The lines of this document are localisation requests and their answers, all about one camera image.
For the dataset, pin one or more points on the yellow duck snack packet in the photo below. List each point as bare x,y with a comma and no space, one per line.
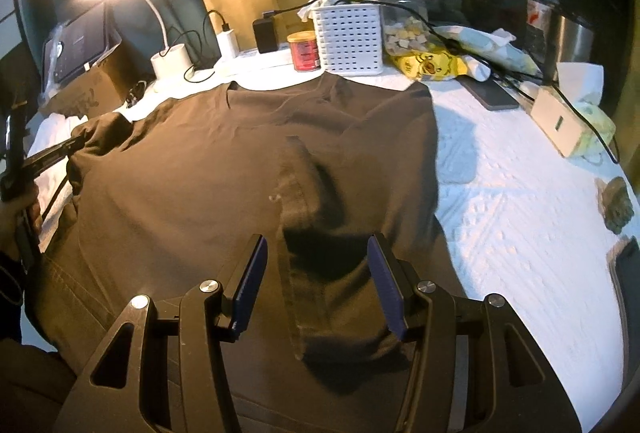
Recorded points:
430,65

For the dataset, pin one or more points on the red can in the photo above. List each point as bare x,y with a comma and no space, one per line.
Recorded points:
302,53

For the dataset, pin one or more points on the green-brown rock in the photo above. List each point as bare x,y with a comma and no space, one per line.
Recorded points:
617,208

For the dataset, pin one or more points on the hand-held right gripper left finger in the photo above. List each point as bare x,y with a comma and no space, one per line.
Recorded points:
252,283

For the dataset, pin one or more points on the white wrinkled cloth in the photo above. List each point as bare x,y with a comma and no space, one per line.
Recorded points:
55,133

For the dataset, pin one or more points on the yellow-green tissue pack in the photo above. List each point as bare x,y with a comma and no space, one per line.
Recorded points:
592,118

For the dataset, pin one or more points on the pale wet wipes pack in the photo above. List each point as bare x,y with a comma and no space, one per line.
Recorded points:
485,45

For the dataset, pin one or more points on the white desk lamp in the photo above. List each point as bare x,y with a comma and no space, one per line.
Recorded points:
172,63

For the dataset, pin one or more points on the cream rectangular box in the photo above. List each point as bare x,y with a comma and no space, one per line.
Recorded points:
552,118

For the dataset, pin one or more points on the brown t-shirt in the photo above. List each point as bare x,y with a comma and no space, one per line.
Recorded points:
200,163

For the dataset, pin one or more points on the clear plastic wrapper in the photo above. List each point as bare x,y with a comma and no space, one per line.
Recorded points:
54,50

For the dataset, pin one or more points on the person's left hand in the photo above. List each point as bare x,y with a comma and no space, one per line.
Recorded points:
34,215

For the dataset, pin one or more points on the grey smartphone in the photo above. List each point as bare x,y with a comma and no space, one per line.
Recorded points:
487,93

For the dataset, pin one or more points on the steel tumbler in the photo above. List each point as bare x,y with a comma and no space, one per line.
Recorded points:
570,43

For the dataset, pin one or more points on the clear water bottle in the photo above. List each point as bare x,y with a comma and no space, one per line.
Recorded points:
540,13

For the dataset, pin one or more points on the grey tablet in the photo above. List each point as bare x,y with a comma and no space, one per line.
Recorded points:
80,43

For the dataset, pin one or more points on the brown cardboard box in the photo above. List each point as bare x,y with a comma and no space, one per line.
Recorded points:
95,90

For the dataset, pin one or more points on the white charger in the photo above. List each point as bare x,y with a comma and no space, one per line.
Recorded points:
227,44

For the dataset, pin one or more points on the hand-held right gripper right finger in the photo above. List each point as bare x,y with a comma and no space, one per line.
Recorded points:
385,283

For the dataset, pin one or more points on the clear snack jar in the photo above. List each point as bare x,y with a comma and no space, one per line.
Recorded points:
402,25

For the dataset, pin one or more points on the white perforated basket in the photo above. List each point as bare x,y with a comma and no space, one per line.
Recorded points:
347,38

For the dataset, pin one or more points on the black charger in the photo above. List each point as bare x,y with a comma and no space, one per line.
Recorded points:
265,35

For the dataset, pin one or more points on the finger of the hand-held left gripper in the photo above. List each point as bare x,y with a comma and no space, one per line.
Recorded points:
55,153

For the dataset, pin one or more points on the black flat pad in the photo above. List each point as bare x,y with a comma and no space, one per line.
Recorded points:
627,273

